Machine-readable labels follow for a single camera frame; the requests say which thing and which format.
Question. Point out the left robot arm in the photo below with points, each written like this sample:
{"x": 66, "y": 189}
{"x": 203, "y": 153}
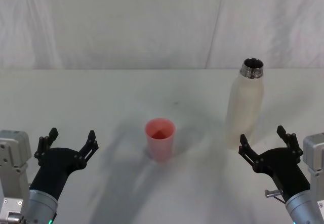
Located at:
{"x": 15, "y": 163}

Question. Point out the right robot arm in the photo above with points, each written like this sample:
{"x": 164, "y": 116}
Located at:
{"x": 312, "y": 158}

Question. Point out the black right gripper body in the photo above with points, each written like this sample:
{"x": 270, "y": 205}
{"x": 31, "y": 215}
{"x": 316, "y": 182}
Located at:
{"x": 286, "y": 168}

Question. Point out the pink plastic cup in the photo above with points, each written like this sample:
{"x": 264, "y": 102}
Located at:
{"x": 160, "y": 145}

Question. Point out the white table cloth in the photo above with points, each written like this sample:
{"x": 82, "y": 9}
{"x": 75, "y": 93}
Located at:
{"x": 101, "y": 100}

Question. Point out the white wrinkled curtain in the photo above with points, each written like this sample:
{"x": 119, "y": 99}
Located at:
{"x": 126, "y": 24}

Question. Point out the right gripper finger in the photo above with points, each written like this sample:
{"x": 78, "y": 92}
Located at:
{"x": 249, "y": 154}
{"x": 291, "y": 141}

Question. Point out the cream vacuum bottle steel neck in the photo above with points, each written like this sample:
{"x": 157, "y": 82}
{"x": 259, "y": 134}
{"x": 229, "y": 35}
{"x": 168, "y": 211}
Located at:
{"x": 244, "y": 107}

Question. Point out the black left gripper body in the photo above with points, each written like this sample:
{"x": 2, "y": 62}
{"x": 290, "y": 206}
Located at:
{"x": 55, "y": 166}

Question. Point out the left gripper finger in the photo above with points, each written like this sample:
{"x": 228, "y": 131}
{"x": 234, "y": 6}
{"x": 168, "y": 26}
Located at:
{"x": 43, "y": 145}
{"x": 87, "y": 150}

